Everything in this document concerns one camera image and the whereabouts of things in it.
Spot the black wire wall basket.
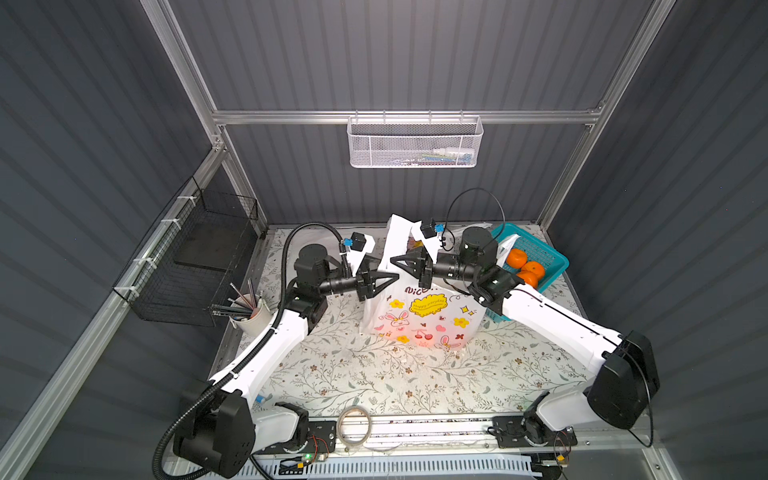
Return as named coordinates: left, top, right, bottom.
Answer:
left=113, top=180, right=259, bottom=327

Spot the orange mandarin right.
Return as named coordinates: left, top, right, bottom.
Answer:
left=522, top=261, right=547, bottom=280

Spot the orange mandarin top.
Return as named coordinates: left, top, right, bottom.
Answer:
left=505, top=248, right=528, bottom=269

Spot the orange mandarin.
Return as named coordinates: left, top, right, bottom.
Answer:
left=522, top=261, right=547, bottom=280
left=505, top=248, right=528, bottom=269
left=516, top=270, right=539, bottom=289

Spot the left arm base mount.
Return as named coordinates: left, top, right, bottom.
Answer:
left=256, top=420, right=338, bottom=455

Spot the orange mandarin front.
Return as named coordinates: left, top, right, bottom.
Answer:
left=516, top=270, right=539, bottom=289

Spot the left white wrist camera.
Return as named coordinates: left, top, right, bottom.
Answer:
left=343, top=232, right=375, bottom=276

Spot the white pen cup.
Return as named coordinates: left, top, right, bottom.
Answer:
left=208, top=276, right=272, bottom=336

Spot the teal plastic basket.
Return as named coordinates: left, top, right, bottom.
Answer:
left=486, top=223, right=576, bottom=331

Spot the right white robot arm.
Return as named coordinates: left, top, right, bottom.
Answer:
left=383, top=225, right=660, bottom=444

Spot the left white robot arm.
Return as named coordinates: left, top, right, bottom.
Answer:
left=152, top=232, right=399, bottom=479

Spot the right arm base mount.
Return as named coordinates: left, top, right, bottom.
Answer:
left=486, top=414, right=578, bottom=448

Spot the white wire wall basket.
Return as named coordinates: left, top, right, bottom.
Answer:
left=346, top=113, right=484, bottom=169

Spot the clear plastic bag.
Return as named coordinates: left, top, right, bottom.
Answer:
left=360, top=214, right=486, bottom=350

